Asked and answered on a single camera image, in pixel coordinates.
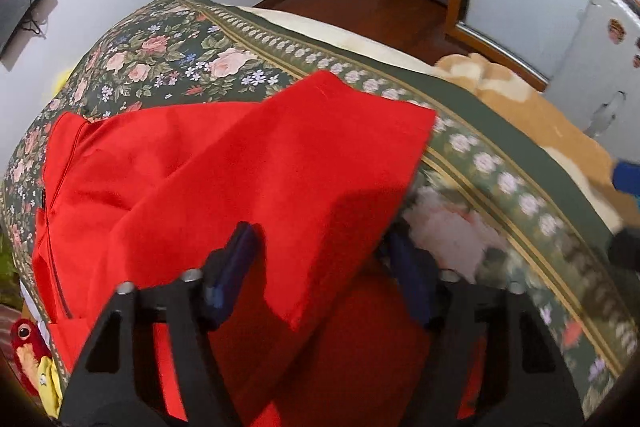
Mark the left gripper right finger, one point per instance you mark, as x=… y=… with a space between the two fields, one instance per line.
x=492 y=361

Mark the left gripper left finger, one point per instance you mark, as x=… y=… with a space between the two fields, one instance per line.
x=115 y=381

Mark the red garment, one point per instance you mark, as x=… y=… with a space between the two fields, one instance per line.
x=320 y=335

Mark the yellow garment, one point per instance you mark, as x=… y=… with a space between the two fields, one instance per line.
x=49 y=387

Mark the red plush bird toy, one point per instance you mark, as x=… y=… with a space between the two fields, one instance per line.
x=29 y=352

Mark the green floral bedspread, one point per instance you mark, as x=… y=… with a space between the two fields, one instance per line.
x=486 y=181

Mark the brown cream fleece blanket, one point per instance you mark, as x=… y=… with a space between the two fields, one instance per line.
x=588 y=164

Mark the white cabinet with stickers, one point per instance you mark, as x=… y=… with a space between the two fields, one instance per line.
x=597 y=84

